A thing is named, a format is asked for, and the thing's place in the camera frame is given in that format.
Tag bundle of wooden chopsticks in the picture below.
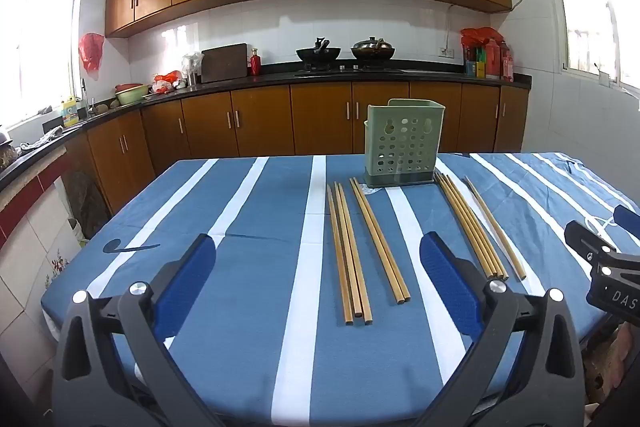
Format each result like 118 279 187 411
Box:
445 174 509 282

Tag wok with lid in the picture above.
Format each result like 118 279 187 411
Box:
350 37 396 60

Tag row of condiment bottles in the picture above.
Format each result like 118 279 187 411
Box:
462 38 515 82

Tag kitchen window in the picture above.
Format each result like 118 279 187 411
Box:
0 0 87 130
542 0 640 94

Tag green perforated utensil holder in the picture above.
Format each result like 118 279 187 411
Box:
363 99 446 186

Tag black wok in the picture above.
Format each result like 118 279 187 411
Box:
296 37 343 62

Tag wooden lower kitchen cabinets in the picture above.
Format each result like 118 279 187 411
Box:
62 79 531 240

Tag red white plastic bag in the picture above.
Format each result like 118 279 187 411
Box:
151 70 184 94

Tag blue white striped tablecloth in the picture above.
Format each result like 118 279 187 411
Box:
41 152 640 427

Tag dark cutting board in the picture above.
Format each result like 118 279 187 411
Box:
200 43 250 83

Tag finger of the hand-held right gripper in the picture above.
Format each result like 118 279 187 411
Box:
614 204 640 229
564 220 621 265

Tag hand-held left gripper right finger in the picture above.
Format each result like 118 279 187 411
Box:
414 231 587 427

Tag metal faucet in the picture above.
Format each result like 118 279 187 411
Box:
80 78 97 118

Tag black kitchen countertop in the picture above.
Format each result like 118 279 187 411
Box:
0 63 533 190

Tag clear container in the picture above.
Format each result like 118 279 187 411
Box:
182 53 204 86

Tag yellow detergent bottle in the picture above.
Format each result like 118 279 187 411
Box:
62 97 81 128

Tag grey cloth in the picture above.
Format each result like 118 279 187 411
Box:
20 129 64 153

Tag gas stove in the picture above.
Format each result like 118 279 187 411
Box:
295 61 404 76

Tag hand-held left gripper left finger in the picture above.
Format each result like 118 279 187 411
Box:
51 233 227 427

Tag green basin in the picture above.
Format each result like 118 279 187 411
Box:
114 84 151 106

